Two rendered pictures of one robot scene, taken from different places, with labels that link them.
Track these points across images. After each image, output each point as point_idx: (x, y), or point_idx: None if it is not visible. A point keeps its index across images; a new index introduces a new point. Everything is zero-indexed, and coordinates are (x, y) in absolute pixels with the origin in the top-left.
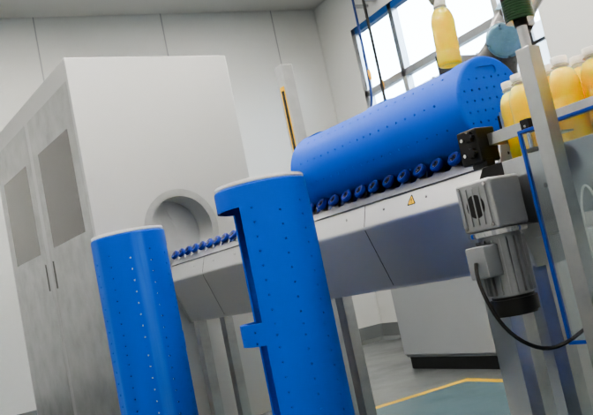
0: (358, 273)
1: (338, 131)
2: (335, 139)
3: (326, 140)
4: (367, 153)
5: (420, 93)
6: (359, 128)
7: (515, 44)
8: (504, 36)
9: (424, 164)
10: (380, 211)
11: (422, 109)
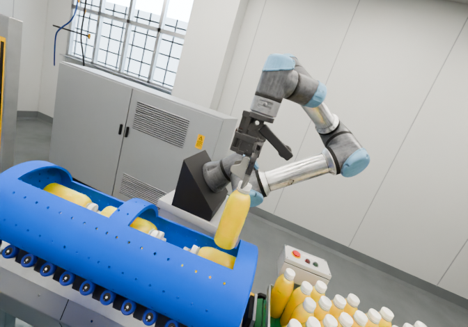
0: (35, 321)
1: (64, 220)
2: (57, 229)
3: (42, 218)
4: (96, 277)
5: (192, 275)
6: (96, 247)
7: (253, 204)
8: (252, 200)
9: (157, 312)
10: (87, 319)
11: (190, 300)
